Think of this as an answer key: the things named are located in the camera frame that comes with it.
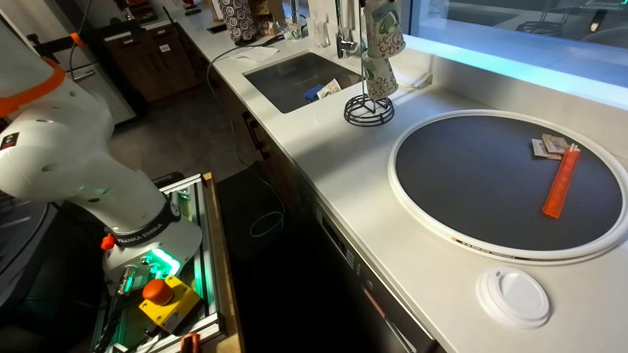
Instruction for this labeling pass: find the blue sponge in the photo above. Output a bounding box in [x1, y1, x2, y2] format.
[302, 83, 326, 102]

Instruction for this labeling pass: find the stainless steel sink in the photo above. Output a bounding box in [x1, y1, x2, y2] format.
[241, 51, 365, 116]

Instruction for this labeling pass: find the black dishwasher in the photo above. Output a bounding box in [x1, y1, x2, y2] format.
[312, 194, 447, 353]

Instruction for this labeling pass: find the chrome kitchen faucet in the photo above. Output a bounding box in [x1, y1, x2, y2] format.
[334, 0, 365, 59]

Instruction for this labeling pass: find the clear glass vase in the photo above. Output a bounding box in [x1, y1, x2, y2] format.
[310, 14, 334, 49]

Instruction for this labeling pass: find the round dark tray white rim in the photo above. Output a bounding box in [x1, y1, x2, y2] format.
[385, 108, 628, 263]

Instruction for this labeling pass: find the patterned container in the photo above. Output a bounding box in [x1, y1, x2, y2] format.
[216, 0, 259, 45]

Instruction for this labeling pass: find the yellow emergency stop box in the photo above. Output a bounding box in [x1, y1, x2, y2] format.
[137, 277, 202, 334]

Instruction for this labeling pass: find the brown wooden cabinet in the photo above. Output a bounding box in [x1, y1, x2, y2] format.
[86, 18, 204, 106]

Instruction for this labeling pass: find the white cabinet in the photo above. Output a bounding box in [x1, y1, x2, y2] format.
[65, 61, 137, 126]

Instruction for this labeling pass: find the paper sugar packet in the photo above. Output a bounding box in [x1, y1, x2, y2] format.
[540, 134, 571, 157]
[530, 138, 559, 161]

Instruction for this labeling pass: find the white plastic cup lid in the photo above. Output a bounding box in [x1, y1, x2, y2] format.
[475, 265, 553, 330]

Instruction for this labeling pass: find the orange flat stick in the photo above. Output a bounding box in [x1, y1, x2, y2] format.
[540, 143, 583, 222]

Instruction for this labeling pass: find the window pane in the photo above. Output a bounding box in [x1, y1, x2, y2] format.
[408, 0, 628, 90]

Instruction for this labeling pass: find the aluminium frame cart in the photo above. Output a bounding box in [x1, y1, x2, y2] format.
[90, 171, 245, 353]

